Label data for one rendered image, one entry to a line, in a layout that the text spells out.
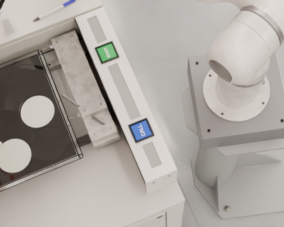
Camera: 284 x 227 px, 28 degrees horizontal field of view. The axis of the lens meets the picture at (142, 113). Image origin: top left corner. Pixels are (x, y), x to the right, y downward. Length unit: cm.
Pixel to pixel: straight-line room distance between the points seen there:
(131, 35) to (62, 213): 131
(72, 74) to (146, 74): 98
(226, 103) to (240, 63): 38
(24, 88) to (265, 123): 71
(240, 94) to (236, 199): 104
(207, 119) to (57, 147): 44
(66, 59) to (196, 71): 40
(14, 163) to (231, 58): 73
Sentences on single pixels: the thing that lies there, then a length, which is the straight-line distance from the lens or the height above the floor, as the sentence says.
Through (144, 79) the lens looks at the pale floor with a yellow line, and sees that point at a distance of 266.
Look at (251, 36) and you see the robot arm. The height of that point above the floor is 135.
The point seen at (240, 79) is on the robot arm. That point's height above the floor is 129.
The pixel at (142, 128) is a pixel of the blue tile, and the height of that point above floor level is 96.
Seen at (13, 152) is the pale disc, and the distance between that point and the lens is 166.
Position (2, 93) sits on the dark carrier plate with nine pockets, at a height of 90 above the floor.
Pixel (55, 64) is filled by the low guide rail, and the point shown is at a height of 85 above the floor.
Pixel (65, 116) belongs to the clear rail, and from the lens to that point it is 166.
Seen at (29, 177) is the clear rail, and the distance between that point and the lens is 163.
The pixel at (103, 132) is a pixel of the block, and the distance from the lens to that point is 162.
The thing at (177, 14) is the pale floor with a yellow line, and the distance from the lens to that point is 281.
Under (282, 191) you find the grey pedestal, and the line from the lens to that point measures 253.
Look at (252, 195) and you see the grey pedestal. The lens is 250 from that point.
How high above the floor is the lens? 244
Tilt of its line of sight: 70 degrees down
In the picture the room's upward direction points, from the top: 8 degrees counter-clockwise
